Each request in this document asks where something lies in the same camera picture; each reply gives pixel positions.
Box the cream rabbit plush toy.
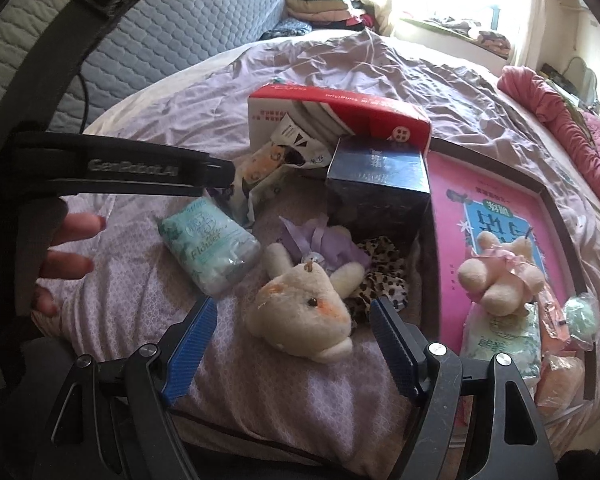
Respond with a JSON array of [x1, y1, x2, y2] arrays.
[[243, 215, 371, 365]]

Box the pink tray with dark frame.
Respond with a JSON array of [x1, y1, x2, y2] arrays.
[[415, 137, 599, 403]]

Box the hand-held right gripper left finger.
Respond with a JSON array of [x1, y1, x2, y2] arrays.
[[42, 295, 220, 480]]

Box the grey quilted headboard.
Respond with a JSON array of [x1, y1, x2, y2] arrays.
[[0, 0, 287, 133]]

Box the mint green puff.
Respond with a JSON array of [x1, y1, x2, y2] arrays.
[[562, 294, 600, 348]]

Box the pile of folded clothes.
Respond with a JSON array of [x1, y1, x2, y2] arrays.
[[284, 0, 381, 28]]

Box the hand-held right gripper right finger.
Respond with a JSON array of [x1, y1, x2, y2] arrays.
[[370, 297, 556, 480]]

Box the red and white cardboard box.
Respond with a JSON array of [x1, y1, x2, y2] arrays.
[[246, 82, 432, 156]]

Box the white printed plastic packet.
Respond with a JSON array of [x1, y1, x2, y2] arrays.
[[234, 112, 331, 228]]

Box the dark blue box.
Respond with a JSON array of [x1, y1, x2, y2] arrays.
[[325, 136, 431, 246]]

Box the green floral tissue pack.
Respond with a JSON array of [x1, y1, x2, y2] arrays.
[[155, 197, 262, 297]]

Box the teddy bear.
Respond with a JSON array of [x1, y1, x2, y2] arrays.
[[456, 232, 546, 318]]

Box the clothes on window sill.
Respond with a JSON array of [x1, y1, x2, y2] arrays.
[[402, 15, 512, 58]]

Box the dark patterned pillow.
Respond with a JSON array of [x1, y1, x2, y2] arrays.
[[260, 17, 313, 41]]

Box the black cable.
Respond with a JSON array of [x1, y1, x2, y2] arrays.
[[77, 72, 93, 133]]

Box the standing fan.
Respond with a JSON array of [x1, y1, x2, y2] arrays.
[[562, 55, 600, 111]]

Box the pink quilt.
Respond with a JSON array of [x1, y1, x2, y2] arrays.
[[497, 65, 600, 206]]

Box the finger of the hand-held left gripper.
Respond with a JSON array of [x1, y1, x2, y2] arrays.
[[177, 152, 237, 198]]

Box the pink plastic-wrapped packet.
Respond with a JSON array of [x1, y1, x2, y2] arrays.
[[535, 285, 591, 408]]

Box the person's left hand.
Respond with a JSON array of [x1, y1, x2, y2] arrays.
[[31, 211, 107, 318]]

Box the leopard print cloth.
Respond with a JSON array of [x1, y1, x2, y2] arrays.
[[342, 237, 413, 318]]

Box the white and green tissue pack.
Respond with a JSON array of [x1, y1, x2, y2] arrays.
[[460, 300, 543, 386]]

